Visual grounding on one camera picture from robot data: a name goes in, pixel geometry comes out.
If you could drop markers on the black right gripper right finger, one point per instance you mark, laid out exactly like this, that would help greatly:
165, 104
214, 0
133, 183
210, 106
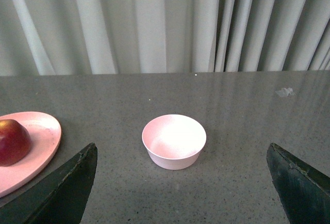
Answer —
302, 189

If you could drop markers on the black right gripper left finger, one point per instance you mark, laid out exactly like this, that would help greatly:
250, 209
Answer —
60, 197

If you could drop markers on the red apple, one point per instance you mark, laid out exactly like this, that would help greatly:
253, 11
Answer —
15, 142

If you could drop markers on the pink bowl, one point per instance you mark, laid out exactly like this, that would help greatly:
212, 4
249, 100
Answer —
174, 142

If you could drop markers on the pink plate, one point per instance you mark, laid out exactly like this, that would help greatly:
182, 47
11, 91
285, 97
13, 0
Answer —
45, 132

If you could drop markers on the white scrap on table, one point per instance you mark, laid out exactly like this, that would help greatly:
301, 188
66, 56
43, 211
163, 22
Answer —
285, 92

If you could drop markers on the white curtain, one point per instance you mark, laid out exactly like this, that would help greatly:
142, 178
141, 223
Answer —
66, 37

